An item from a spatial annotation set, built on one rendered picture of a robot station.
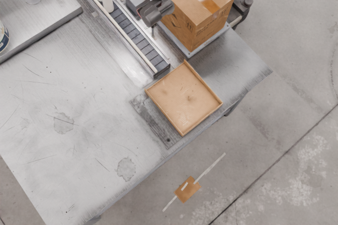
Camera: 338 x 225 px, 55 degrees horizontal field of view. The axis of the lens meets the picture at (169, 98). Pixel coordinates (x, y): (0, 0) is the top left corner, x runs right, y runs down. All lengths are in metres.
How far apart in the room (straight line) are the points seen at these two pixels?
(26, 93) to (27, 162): 0.34
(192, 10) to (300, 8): 1.73
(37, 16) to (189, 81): 0.86
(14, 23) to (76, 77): 0.43
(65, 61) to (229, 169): 1.38
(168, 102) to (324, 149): 1.45
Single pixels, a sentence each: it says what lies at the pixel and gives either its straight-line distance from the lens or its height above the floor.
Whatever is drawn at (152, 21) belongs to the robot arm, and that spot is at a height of 1.32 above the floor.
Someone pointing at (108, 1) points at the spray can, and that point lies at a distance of 1.73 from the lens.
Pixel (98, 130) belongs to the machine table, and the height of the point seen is 0.83.
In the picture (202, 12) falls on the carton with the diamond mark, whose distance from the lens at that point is 1.53.
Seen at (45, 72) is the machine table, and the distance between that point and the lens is 1.78.
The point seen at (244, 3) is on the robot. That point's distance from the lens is 2.61.
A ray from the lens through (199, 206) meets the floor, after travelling 2.40.
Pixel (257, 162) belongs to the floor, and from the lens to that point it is 2.51.
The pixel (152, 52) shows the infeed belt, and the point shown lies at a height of 0.88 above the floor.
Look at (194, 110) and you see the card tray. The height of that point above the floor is 0.83.
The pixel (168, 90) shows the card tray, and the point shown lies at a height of 0.83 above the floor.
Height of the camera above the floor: 2.39
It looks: 72 degrees down
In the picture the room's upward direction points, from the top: 6 degrees clockwise
